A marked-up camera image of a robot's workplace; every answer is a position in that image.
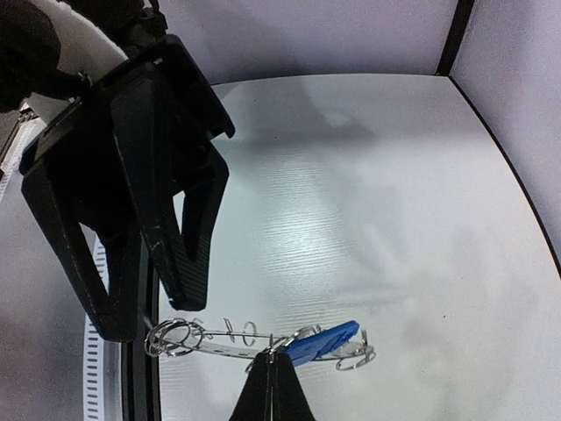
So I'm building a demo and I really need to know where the white slotted cable duct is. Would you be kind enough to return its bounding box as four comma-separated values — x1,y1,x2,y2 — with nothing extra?
1,118,105,420

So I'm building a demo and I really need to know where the metal keyring disc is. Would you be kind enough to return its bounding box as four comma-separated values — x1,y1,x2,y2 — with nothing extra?
145,318,376,371

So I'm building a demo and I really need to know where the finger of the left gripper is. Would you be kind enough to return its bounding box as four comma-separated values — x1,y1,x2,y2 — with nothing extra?
22,160,141,341

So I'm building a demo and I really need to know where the right black frame post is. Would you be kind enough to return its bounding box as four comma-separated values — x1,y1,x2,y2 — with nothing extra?
435,0,475,76

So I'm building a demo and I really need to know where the key with blue tag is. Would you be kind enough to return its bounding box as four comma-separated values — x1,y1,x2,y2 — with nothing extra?
283,320,359,367

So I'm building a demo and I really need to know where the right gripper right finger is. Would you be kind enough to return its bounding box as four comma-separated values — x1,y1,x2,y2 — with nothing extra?
271,353,316,421

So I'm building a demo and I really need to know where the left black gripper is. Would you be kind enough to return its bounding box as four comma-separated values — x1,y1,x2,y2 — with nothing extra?
19,35,235,311

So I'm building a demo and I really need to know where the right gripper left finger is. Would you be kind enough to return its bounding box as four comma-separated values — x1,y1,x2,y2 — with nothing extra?
230,353,273,421

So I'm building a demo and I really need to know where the black front aluminium rail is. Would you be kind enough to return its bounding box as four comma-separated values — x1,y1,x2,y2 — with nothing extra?
121,246,161,421

